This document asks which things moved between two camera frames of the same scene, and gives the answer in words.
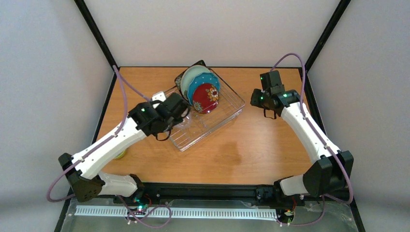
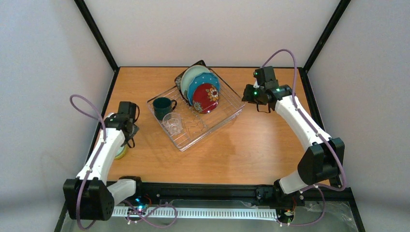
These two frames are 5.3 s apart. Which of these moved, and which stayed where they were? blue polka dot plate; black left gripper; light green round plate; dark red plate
Moved: black left gripper
Stayed: dark red plate; light green round plate; blue polka dot plate
